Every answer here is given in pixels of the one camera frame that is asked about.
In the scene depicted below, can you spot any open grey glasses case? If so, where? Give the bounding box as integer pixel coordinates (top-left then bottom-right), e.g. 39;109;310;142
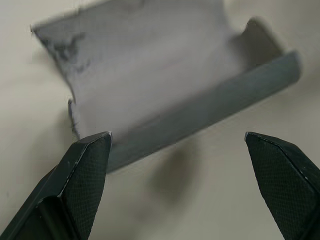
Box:
30;0;302;175

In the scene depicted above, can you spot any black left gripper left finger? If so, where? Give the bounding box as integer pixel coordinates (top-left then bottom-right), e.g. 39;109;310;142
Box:
0;131;112;240

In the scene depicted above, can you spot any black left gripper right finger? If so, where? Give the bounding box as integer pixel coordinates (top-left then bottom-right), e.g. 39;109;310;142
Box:
244;131;320;240

